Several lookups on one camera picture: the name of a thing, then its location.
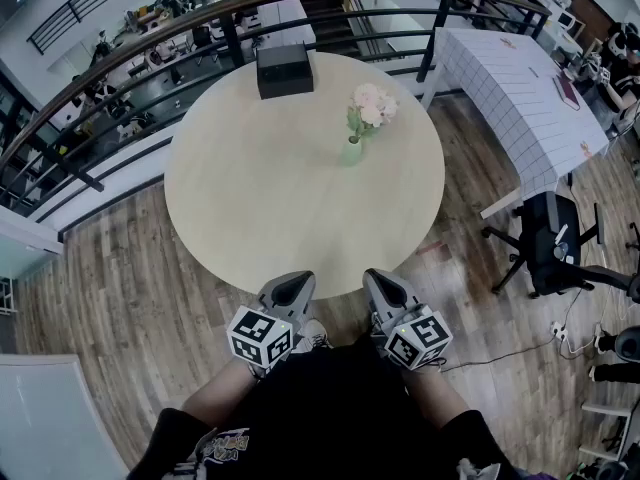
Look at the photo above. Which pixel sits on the glass partition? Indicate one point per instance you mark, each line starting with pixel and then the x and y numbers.
pixel 40 418

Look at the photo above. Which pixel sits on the person's right forearm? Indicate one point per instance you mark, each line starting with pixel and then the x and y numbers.
pixel 435 398

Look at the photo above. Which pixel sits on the small pink table ornament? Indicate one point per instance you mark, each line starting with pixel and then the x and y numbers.
pixel 508 43

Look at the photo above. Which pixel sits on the pale green ribbed vase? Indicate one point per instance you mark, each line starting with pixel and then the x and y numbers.
pixel 352 153

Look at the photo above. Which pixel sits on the maroon book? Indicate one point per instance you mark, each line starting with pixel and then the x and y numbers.
pixel 567 93

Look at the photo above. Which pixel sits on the person's black shirt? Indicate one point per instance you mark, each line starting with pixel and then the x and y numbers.
pixel 325 418

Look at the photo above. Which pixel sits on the white power strip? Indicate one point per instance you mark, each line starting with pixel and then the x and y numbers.
pixel 560 331

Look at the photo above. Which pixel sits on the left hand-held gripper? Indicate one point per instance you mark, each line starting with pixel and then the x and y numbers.
pixel 260 335

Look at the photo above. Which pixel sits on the pink flowers with green leaves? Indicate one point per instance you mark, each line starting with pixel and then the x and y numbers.
pixel 372 108

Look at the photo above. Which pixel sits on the white checkered cloth table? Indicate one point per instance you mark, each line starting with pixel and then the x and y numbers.
pixel 500 93

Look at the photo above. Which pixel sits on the dark metal railing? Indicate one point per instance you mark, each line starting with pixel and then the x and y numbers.
pixel 230 38

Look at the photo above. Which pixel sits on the white metal rack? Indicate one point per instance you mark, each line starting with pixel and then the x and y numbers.
pixel 605 408

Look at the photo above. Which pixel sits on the black rectangular box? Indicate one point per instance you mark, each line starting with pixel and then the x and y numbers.
pixel 285 70

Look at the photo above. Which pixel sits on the round light wooden table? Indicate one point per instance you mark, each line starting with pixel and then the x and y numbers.
pixel 275 193

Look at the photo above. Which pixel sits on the black chair base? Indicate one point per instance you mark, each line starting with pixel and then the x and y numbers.
pixel 625 343

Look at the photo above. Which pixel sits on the person's left forearm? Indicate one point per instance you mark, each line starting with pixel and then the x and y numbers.
pixel 220 393

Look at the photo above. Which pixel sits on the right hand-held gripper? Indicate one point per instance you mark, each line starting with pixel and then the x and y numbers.
pixel 420 340

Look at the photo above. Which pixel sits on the white boxy appliance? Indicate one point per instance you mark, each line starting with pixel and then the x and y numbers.
pixel 566 19

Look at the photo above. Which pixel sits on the person's white sneaker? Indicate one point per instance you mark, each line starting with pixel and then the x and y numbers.
pixel 314 335

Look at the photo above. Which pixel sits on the black office chair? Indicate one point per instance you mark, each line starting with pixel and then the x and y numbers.
pixel 550 228

